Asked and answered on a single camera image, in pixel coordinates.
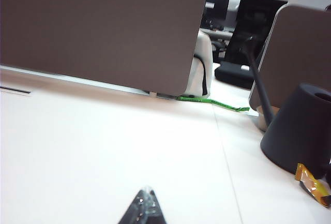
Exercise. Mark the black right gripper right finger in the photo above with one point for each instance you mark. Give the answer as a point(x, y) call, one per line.
point(155, 211)

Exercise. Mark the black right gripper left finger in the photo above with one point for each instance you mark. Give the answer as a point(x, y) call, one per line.
point(135, 211)

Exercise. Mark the green paper strip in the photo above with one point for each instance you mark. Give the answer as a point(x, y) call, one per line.
point(214, 103)

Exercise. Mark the black flat cushion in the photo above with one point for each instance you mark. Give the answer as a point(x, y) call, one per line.
point(234, 75)

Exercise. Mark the orange snack wrapper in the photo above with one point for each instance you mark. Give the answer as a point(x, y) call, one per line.
point(311, 185)

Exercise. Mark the black cone-shaped holder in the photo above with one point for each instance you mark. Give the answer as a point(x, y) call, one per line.
point(297, 128)

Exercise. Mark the black slanted rod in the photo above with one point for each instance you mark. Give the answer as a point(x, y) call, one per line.
point(259, 79)

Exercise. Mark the wide brown desk partition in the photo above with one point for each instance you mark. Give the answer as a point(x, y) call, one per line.
point(98, 32)

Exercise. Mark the narrow brown desk partition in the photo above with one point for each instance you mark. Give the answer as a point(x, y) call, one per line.
point(300, 53)

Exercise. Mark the black office chair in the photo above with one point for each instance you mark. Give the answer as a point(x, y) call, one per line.
point(256, 19)

